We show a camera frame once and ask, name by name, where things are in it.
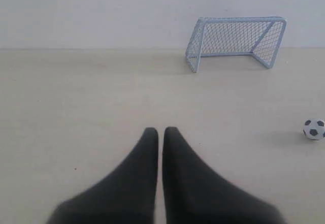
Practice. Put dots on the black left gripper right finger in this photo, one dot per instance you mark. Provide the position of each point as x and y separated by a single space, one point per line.
195 193

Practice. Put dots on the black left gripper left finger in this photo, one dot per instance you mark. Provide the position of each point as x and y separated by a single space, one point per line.
126 195

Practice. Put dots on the black and white soccer ball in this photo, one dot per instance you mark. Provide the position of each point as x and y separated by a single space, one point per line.
314 128

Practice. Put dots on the small white soccer goal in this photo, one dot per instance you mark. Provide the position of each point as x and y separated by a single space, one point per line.
258 37

